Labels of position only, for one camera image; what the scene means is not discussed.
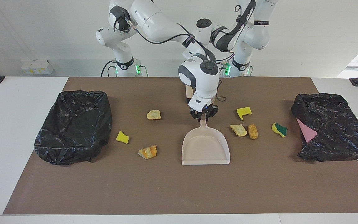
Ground white wall socket boxes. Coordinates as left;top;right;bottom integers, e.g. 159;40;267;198
21;59;54;75

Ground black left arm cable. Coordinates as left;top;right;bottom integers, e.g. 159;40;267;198
215;79;227;102

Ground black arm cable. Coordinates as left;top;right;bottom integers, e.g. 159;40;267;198
215;79;227;102
113;6;217;63

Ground beige plastic dustpan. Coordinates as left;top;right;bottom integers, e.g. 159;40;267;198
181;117;231;166

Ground brown oblong bread roll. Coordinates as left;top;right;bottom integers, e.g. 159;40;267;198
248;124;259;140

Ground yellow sponge wedge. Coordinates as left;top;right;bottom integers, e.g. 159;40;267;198
116;131;129;144

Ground notched yellow sponge piece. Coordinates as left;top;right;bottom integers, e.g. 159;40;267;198
236;107;252;121

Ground pink bin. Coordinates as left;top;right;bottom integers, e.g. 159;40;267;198
296;118;318;143

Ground green and yellow sponge piece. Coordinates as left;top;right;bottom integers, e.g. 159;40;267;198
271;122;288;138

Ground orange striped croissant piece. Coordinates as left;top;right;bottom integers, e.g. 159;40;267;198
138;145;158;160

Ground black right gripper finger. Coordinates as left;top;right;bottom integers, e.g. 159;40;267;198
204;105;219;122
190;109;203;123

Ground pale flaky croissant piece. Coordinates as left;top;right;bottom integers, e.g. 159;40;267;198
230;124;248;137

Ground brown table mat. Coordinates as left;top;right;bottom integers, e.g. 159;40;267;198
3;77;358;215

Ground black trash bag bin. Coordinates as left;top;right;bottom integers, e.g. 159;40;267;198
34;90;112;166

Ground black trash bag over pink bin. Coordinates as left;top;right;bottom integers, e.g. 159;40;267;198
291;93;358;162

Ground black right base cable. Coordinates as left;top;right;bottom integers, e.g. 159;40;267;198
101;60;117;77

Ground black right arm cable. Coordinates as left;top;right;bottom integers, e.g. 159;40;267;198
113;6;217;63

